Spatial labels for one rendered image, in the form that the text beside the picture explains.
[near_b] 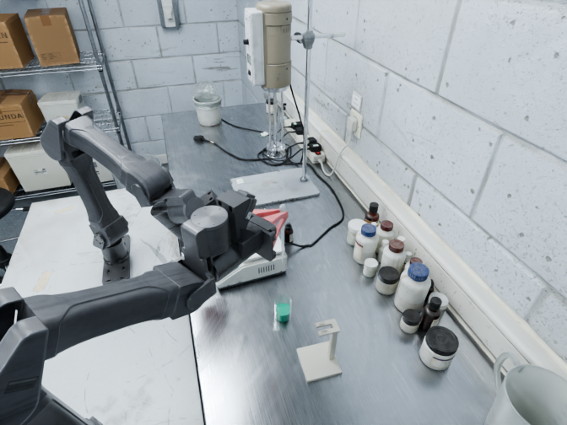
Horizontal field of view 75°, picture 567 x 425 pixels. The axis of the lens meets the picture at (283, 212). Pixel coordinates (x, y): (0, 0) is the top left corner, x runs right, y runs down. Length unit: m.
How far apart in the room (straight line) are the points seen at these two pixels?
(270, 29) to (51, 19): 1.93
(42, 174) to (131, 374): 2.46
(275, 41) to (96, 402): 0.99
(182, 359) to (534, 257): 0.77
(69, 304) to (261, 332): 0.54
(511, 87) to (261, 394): 0.79
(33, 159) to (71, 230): 1.84
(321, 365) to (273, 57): 0.84
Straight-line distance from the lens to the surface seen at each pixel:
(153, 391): 0.91
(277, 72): 1.18
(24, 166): 3.23
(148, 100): 3.34
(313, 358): 0.90
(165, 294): 0.56
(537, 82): 0.84
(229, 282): 1.02
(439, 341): 0.91
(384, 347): 0.95
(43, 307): 0.50
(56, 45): 2.91
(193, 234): 0.56
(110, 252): 1.15
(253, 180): 1.44
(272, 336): 0.94
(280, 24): 1.15
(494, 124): 0.91
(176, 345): 0.96
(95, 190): 1.04
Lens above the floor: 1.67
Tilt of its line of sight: 37 degrees down
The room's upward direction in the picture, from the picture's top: straight up
